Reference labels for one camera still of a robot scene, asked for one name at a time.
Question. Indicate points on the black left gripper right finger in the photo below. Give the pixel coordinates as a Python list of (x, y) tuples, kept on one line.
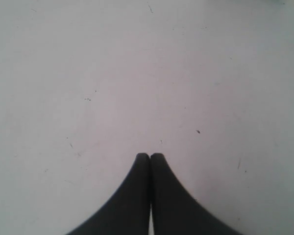
[(174, 210)]

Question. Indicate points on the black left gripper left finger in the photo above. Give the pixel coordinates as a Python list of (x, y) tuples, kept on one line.
[(127, 212)]

